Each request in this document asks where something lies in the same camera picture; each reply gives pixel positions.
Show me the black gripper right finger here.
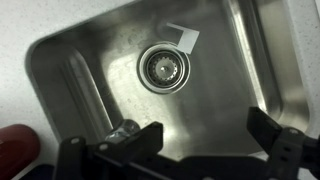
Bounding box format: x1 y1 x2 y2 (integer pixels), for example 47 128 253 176
246 106 320 180

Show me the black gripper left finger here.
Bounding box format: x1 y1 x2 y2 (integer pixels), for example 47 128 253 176
53 121 201 180

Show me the chrome sink faucet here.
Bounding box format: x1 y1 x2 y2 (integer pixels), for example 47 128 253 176
104 119 141 143

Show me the metal sink drain strainer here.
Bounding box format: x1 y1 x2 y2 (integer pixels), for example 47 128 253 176
136 41 192 95

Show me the stainless steel sink basin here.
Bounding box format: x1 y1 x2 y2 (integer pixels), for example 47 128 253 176
24 0 318 161

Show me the dark blue bottle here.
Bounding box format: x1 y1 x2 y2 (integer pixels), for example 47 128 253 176
19 163 58 180

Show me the white sticker in sink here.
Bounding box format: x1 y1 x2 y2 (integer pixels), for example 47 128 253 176
165 22 200 55

